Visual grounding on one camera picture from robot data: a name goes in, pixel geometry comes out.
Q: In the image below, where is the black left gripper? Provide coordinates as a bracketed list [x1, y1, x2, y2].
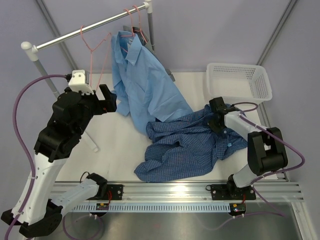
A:
[74, 84, 117, 136]

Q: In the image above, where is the light blue shirt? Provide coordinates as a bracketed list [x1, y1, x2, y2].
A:
[111, 31, 193, 135]

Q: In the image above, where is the blue checkered shirt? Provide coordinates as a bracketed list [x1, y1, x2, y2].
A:
[134, 104, 247, 183]

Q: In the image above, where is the pink hanger of checkered shirt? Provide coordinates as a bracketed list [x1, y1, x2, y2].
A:
[80, 25, 112, 90]

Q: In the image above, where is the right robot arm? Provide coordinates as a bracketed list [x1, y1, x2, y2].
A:
[208, 97, 288, 201]

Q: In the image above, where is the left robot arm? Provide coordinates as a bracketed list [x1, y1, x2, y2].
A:
[1, 84, 117, 240]

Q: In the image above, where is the grey shirt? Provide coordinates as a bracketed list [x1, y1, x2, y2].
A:
[121, 25, 156, 57]

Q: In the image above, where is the pink hanger of grey shirt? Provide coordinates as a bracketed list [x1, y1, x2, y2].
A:
[132, 5, 148, 45]

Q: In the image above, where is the white plastic basket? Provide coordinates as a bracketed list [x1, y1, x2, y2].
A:
[205, 63, 273, 104]

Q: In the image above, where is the metal clothes rack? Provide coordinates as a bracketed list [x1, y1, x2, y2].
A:
[20, 0, 176, 153]

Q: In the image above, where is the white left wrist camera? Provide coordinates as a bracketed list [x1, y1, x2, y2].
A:
[68, 69, 94, 95]

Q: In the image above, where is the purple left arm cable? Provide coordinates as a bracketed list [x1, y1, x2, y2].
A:
[4, 73, 106, 240]

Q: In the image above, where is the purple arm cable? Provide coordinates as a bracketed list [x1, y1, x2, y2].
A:
[199, 102, 306, 231]
[4, 73, 106, 240]

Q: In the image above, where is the aluminium mounting rail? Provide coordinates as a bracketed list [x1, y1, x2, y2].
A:
[32, 164, 305, 204]

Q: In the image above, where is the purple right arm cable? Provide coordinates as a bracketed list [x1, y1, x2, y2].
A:
[199, 102, 306, 231]

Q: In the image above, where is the white slotted cable duct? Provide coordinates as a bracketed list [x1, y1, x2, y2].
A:
[70, 201, 231, 213]

